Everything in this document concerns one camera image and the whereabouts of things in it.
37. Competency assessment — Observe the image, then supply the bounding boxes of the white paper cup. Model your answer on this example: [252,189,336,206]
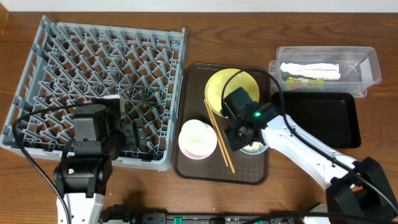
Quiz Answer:
[179,119,208,156]

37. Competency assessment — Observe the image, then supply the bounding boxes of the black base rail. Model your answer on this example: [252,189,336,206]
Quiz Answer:
[99,203,312,224]

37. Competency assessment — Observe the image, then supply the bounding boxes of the wooden chopstick right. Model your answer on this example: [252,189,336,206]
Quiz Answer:
[204,100,236,174]

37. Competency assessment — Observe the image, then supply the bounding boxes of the wooden chopstick left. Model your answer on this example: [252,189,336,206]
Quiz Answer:
[203,99,231,167]

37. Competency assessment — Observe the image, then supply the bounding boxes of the wooden chopstick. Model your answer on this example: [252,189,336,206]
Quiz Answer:
[204,100,236,174]
[203,99,231,167]

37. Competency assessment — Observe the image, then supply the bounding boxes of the brown plastic serving tray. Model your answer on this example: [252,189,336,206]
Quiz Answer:
[174,63,270,185]

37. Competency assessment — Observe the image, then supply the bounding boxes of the green orange snack wrapper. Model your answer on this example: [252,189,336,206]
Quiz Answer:
[286,77,325,83]

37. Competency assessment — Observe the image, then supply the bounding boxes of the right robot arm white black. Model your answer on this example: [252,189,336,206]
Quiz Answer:
[221,101,397,223]

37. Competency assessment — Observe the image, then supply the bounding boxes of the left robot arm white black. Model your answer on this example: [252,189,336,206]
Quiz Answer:
[53,104,147,223]

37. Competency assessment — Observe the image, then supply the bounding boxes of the clear plastic waste bin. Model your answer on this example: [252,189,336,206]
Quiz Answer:
[269,46,382,98]

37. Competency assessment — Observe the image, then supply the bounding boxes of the black rectangular tray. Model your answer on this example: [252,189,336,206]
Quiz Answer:
[283,91,361,148]

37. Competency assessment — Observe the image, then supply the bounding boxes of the yellow round plate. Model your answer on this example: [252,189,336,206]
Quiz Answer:
[205,68,260,116]

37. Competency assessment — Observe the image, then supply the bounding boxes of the pink white small plate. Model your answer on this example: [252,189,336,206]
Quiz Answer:
[178,123,218,160]

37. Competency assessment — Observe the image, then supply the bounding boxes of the light blue bowl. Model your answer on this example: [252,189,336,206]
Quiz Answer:
[240,142,269,155]

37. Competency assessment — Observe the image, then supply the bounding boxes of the grey plastic dishwasher rack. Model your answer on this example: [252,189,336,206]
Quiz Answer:
[1,17,188,171]

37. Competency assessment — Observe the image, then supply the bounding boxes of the white crumpled tissue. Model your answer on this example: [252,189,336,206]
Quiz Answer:
[280,63,341,80]

